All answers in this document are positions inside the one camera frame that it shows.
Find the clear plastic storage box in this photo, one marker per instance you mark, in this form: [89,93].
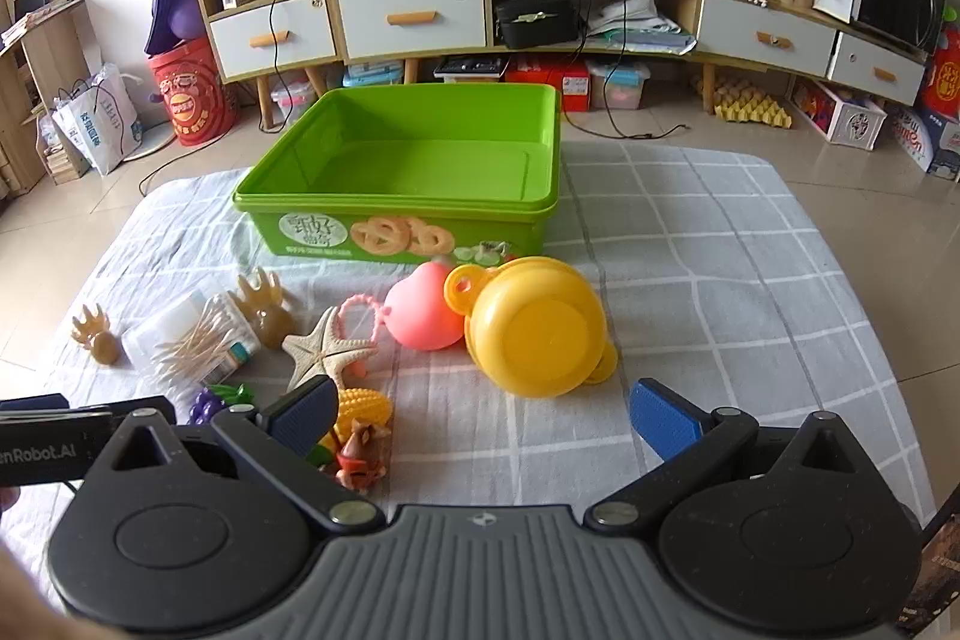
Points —
[619,85]

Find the purple toy grapes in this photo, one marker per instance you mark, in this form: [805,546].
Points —
[214,406]

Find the wooden shelf desk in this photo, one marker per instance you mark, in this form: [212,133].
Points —
[37,48]

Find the small amber claw clip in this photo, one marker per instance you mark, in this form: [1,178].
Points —
[99,344]

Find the white round fan base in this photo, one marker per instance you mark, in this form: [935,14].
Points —
[150,144]

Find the white shopping bag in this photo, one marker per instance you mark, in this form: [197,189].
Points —
[97,119]

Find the black bag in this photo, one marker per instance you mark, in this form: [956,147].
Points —
[536,18]

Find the black microwave oven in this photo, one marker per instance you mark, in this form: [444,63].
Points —
[896,3]

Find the stack of folded papers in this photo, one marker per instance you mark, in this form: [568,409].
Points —
[637,29]

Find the white cabinet drawer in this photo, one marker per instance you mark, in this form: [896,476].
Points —
[270,36]
[765,36]
[877,70]
[412,18]

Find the beige starfish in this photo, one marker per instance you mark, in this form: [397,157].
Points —
[322,351]

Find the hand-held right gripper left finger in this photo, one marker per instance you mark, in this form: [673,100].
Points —
[300,413]

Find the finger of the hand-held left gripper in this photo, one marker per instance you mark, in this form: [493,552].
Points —
[34,403]
[146,411]

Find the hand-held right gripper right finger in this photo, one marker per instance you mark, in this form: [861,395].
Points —
[664,419]

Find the yellow plastic bowl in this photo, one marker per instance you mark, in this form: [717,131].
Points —
[536,329]

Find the white patterned box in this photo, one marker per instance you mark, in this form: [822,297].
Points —
[844,119]

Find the pink rubber squeeze toy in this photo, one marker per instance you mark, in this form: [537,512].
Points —
[424,310]

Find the orange cartoon figurine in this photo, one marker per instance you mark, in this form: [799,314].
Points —
[360,460]

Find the yellow toy corn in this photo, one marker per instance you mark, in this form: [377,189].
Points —
[364,407]

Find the green plastic cookie box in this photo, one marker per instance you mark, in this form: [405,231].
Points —
[420,160]

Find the purple plush toy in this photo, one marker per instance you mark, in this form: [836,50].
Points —
[176,6]

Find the person's left hand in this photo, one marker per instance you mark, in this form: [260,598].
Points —
[6,499]

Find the yellow egg tray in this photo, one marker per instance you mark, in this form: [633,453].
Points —
[750,100]

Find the red printed bucket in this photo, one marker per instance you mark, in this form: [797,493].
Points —
[191,96]

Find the red gift box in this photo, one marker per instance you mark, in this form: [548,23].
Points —
[943,74]

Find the grey checked bed sheet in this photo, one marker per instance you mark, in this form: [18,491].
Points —
[675,280]

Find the clear cotton swab jar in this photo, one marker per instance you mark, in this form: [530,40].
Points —
[187,340]

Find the large amber claw clip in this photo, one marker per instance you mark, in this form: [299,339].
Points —
[270,321]

